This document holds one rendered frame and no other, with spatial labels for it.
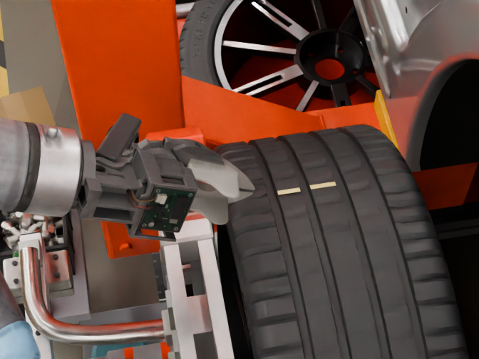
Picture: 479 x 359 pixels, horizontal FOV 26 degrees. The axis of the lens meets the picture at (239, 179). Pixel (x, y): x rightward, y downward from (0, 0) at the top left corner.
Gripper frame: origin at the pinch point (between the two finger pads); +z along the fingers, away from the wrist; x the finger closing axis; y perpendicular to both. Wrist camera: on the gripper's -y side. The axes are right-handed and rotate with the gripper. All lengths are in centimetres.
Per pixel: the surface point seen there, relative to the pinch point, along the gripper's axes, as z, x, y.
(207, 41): 37, -31, -99
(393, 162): 21.8, 2.9, -5.2
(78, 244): 12, -63, -66
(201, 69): 35, -34, -93
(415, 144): 49, -12, -36
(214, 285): 1.7, -13.9, 1.1
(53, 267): -9.4, -31.6, -21.0
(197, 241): 0.5, -12.2, -4.9
